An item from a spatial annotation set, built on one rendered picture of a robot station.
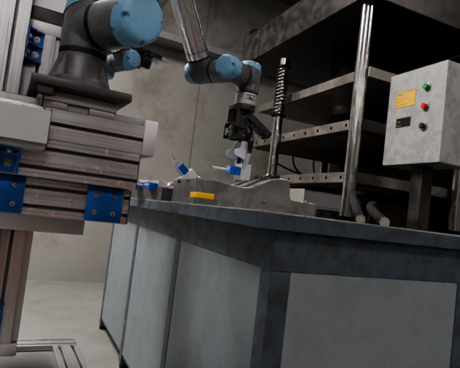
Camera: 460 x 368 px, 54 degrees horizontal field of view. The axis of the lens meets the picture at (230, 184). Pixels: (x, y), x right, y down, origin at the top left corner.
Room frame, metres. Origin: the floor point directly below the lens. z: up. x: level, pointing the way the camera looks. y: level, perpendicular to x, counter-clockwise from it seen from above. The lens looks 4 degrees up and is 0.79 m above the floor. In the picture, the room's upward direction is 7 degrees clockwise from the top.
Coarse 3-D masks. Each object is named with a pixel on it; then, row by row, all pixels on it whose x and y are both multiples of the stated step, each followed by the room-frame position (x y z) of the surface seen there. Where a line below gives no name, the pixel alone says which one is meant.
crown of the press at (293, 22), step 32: (320, 0) 2.25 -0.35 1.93; (352, 0) 2.00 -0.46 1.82; (384, 0) 1.94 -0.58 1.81; (416, 0) 2.01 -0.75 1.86; (448, 0) 2.10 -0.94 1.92; (256, 32) 2.90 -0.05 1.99; (288, 32) 2.51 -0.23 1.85; (320, 32) 2.36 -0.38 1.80; (352, 32) 2.31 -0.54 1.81; (384, 32) 2.26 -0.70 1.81; (416, 32) 2.22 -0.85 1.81; (448, 32) 2.18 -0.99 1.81; (320, 64) 2.85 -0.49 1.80; (352, 64) 2.56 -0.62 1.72; (384, 64) 2.71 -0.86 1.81; (416, 64) 2.65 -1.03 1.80
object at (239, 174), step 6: (216, 168) 1.49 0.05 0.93; (222, 168) 1.49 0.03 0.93; (228, 168) 1.50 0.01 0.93; (234, 168) 1.50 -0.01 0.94; (240, 168) 1.50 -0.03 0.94; (246, 168) 1.51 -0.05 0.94; (228, 174) 1.52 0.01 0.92; (234, 174) 1.50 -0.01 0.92; (240, 174) 1.50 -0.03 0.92; (246, 174) 1.51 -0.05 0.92
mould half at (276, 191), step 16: (176, 192) 1.74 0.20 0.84; (208, 192) 1.56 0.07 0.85; (224, 192) 1.59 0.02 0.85; (240, 192) 1.61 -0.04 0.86; (256, 192) 1.64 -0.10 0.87; (272, 192) 1.67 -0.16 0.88; (288, 192) 1.69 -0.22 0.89; (256, 208) 1.64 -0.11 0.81; (272, 208) 1.67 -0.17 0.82; (288, 208) 1.70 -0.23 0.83; (304, 208) 1.73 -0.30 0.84
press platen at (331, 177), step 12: (288, 180) 2.54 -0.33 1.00; (300, 180) 2.43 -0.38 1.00; (312, 180) 2.33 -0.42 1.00; (324, 180) 2.23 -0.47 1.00; (336, 180) 2.14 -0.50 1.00; (360, 180) 2.05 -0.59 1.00; (372, 180) 2.08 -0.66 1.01; (384, 180) 2.11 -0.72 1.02; (396, 180) 2.14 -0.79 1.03; (408, 192) 2.20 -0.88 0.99; (432, 192) 2.24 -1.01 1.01; (444, 192) 2.27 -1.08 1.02
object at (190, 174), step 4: (172, 156) 1.70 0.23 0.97; (176, 160) 1.70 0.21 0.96; (176, 164) 1.71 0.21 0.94; (180, 164) 1.70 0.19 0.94; (184, 164) 1.70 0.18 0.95; (176, 168) 1.71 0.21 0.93; (180, 168) 1.69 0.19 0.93; (184, 168) 1.70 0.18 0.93; (180, 172) 1.71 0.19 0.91; (184, 172) 1.70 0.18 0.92; (188, 172) 1.70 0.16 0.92; (192, 172) 1.71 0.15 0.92; (180, 176) 1.73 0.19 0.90; (184, 176) 1.70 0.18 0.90; (188, 176) 1.71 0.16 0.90; (192, 176) 1.71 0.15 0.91; (196, 176) 1.72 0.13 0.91; (180, 180) 1.74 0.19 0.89
